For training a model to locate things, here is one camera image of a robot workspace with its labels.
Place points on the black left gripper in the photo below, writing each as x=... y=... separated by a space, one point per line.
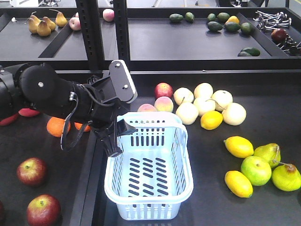
x=103 y=114

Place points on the light blue plastic basket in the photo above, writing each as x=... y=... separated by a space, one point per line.
x=152 y=176

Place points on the pink yellow peach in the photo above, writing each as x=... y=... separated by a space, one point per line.
x=164 y=104

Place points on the small orange left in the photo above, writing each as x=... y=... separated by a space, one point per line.
x=55 y=126

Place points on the white pear group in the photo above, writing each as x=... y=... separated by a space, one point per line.
x=203 y=101

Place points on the pink red apple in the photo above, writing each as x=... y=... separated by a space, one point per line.
x=27 y=112
x=9 y=120

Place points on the red apple middle left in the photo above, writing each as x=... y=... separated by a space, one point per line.
x=32 y=172

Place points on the yellow lemon middle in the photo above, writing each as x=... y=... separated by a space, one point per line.
x=211 y=120

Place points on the yellow lemon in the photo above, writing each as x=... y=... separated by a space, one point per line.
x=211 y=120
x=239 y=146
x=239 y=184

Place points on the red apple front left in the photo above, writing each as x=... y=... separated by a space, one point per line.
x=43 y=210

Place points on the pink red apple left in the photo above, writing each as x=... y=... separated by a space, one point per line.
x=9 y=120

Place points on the yellow lemon right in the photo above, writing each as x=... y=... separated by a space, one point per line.
x=239 y=146

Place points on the brown pears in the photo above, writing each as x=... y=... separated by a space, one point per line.
x=43 y=27

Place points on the black wooden produce stand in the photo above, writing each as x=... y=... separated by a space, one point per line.
x=183 y=55

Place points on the yellow lemon front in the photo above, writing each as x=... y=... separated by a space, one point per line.
x=239 y=184

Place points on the green apple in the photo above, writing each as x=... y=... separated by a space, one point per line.
x=257 y=170

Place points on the avocados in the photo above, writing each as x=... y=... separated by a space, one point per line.
x=222 y=21

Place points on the yellow green pear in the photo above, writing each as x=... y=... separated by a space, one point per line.
x=286 y=176

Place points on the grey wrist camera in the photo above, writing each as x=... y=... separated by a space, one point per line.
x=122 y=81

